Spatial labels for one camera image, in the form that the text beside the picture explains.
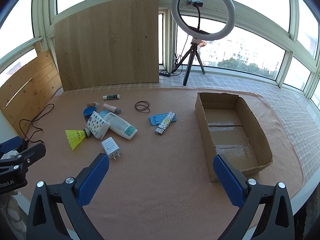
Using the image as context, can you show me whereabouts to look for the patterned tissue packet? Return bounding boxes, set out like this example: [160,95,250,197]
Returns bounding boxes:
[86,111,111,140]

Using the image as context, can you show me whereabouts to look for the black ring light cable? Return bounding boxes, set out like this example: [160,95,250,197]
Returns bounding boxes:
[172,34,190,77]

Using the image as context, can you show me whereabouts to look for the pink bottle with grey cap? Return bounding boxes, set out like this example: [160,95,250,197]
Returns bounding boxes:
[103,103,122,114]

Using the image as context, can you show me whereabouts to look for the wooden slat panel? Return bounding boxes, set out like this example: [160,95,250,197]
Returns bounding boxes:
[0,41,63,139]

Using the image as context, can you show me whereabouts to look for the white window frame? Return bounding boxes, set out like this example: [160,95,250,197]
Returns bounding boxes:
[0,0,320,102]

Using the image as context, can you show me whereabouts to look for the large light wooden board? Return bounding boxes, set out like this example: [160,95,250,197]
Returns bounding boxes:
[54,0,160,92]

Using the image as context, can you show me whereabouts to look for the patterned lighter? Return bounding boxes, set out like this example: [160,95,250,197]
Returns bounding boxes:
[155,111,175,135]

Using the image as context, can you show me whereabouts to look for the cardboard box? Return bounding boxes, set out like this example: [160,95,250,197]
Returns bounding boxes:
[195,92,273,183]

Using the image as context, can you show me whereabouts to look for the white ring light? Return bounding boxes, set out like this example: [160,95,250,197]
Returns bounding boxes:
[171,0,237,41]

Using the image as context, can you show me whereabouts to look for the brown rubber bands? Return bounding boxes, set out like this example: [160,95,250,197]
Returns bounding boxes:
[134,101,151,113]

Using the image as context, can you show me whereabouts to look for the white charger adapter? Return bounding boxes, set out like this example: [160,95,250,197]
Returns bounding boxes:
[101,137,122,160]

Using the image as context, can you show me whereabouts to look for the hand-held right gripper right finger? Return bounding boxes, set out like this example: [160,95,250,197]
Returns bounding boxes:
[212,154,295,240]

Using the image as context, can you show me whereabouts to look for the yellow shuttlecock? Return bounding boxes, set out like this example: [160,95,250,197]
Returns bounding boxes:
[65,128,92,151]

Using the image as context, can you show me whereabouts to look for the pink blanket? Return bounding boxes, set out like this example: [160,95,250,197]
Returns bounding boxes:
[17,86,304,240]

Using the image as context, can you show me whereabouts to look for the white lotion bottle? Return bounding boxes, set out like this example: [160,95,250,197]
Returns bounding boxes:
[99,109,138,140]

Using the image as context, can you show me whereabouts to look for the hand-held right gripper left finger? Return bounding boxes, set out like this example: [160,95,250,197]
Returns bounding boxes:
[26,152,110,240]

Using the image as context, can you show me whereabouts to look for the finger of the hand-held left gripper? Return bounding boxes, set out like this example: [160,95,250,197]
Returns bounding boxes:
[0,142,47,173]
[0,136,28,155]

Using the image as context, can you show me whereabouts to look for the thin black floor cable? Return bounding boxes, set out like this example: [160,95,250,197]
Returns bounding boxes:
[19,104,54,145]

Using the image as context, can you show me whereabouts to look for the blue phone stand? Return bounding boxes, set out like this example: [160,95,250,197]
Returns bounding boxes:
[149,114,177,126]

